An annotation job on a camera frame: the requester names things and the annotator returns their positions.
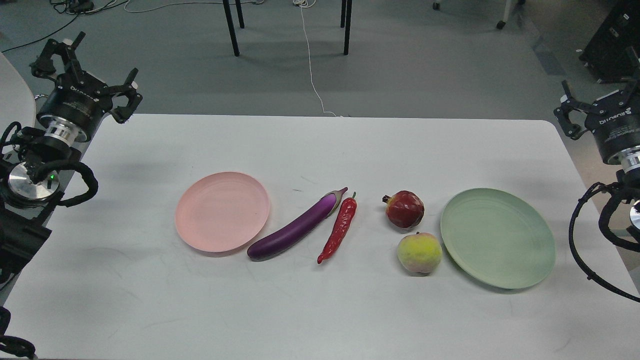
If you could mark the yellow pink peach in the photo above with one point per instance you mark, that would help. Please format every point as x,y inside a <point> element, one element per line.
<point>420,253</point>

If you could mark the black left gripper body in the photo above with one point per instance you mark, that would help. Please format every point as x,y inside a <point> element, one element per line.
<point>84,104</point>

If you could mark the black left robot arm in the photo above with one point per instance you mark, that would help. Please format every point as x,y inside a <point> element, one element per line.
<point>42,147</point>

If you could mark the black table legs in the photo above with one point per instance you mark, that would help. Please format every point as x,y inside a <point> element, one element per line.
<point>287,32</point>

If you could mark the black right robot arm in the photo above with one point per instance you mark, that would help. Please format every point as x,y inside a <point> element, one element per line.
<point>619,218</point>

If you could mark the green plate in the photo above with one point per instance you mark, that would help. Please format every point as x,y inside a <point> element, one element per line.
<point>497,238</point>

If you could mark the red chili pepper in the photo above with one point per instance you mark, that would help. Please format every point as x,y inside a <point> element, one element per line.
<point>341,226</point>

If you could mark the white chair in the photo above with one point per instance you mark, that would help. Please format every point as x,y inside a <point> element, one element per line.
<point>17,103</point>

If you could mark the pink plate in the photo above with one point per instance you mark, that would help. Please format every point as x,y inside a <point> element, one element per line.
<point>222,212</point>

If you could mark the purple eggplant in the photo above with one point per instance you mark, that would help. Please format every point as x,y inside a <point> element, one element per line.
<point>286,237</point>

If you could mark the black equipment case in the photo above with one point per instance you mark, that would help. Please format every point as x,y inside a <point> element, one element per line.
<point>605,54</point>

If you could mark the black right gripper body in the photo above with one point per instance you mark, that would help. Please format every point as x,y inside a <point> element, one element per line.
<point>615,124</point>

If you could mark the red pomegranate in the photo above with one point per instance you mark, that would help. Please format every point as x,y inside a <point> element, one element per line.
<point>404,209</point>

